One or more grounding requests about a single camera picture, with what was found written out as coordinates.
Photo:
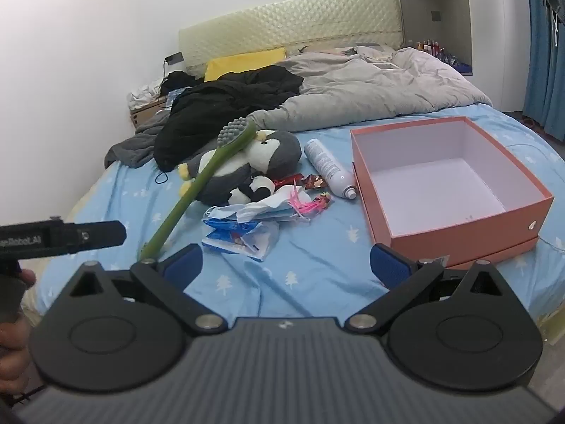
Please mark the white book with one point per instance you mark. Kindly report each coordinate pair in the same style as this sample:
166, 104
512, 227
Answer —
386, 66

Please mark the white spray can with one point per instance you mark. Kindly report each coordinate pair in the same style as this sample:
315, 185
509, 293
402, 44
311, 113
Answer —
326, 165

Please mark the grey wall switch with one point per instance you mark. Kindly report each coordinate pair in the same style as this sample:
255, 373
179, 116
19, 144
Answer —
436, 16

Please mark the light blue bed sheet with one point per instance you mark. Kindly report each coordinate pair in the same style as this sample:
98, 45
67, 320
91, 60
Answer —
318, 251

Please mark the orange cardboard box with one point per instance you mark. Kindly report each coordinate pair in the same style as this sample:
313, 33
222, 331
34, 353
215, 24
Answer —
463, 234

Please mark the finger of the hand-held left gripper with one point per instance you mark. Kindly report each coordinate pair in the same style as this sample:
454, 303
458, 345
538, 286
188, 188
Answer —
101, 235

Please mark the black bag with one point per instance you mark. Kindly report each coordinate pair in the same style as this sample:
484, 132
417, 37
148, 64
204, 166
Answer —
178, 80

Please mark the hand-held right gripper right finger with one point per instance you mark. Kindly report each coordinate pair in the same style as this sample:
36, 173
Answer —
388, 265

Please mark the blue tray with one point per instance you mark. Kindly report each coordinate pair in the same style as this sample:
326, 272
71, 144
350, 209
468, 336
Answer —
463, 67

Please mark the white face mask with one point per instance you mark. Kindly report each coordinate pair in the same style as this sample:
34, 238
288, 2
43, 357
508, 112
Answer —
273, 205

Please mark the brown cardboard box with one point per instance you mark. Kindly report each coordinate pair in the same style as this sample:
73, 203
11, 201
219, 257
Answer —
143, 115

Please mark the blue curtain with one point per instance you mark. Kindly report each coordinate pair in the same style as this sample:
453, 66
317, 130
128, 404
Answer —
540, 75

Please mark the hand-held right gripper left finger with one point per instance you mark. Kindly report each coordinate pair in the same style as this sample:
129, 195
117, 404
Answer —
183, 263

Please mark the blue patterned packet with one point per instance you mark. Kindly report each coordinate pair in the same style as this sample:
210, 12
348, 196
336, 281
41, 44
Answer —
175, 96

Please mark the dark grey cloth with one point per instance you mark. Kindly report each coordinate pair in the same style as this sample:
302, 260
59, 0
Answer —
132, 148

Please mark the blue face mask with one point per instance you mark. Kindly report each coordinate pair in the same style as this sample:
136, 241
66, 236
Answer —
220, 214

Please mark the small panda plush toy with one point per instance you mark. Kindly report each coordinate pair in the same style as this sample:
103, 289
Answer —
260, 184

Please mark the beige quilted headboard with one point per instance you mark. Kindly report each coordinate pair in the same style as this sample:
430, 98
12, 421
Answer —
287, 17

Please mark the row of small bottles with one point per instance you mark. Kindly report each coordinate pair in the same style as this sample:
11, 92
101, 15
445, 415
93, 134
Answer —
428, 47

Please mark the person's left hand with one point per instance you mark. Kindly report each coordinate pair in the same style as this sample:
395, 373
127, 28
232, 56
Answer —
13, 349

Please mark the grey penguin plush toy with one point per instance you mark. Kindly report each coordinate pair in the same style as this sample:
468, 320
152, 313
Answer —
282, 154

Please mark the black clothing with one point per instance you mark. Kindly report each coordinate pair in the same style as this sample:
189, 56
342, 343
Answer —
212, 106

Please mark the red slippers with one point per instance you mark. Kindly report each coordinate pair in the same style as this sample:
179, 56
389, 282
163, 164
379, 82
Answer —
532, 124

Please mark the pink tassel doll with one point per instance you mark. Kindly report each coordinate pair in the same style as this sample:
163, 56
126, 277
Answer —
318, 203

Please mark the white crumpled cloth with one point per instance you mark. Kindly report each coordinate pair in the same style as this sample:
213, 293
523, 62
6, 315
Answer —
143, 92

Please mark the bright red foil wrapper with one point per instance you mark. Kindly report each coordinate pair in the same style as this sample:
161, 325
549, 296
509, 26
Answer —
287, 180

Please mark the black wall socket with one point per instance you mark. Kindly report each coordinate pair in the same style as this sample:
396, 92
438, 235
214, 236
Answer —
173, 58

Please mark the blue and white plastic packet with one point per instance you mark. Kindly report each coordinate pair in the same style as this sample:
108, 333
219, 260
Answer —
247, 240

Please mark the grey duvet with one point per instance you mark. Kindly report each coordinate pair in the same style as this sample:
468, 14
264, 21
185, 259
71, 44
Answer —
375, 88

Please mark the yellow pillow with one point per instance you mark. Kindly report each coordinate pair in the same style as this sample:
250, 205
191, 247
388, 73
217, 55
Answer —
238, 64

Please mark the dark red snack packet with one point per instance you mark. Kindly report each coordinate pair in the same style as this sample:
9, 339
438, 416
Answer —
314, 181

